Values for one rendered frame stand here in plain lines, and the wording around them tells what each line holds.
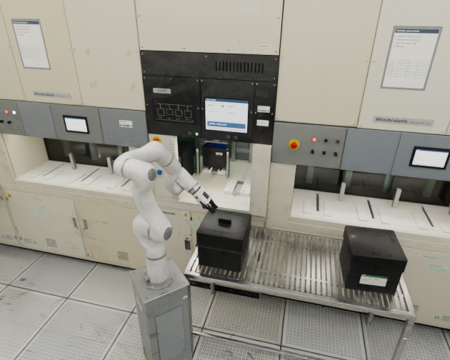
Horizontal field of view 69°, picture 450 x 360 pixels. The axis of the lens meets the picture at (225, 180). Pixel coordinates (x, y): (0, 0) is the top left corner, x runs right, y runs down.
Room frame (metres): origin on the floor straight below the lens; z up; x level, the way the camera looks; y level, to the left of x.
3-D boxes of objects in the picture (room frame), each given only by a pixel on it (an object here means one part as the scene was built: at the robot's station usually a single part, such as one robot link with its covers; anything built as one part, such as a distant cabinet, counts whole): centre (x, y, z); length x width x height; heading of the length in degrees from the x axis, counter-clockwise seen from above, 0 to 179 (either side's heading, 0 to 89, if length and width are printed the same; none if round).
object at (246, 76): (2.52, 0.02, 0.98); 0.95 x 0.88 x 1.95; 166
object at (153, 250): (1.48, 0.42, 1.07); 0.19 x 0.12 x 0.24; 61
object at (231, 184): (2.36, -0.11, 0.89); 0.22 x 0.21 x 0.04; 166
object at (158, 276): (1.47, 0.39, 0.85); 0.19 x 0.19 x 0.18
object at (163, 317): (1.47, 0.39, 0.38); 0.28 x 0.28 x 0.76; 31
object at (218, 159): (2.74, 0.07, 1.06); 0.24 x 0.20 x 0.32; 76
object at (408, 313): (1.64, -0.45, 0.38); 1.30 x 0.60 x 0.76; 76
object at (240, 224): (1.68, 0.00, 0.98); 0.29 x 0.29 x 0.13; 76
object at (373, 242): (1.51, -0.86, 0.89); 0.29 x 0.29 x 0.25; 80
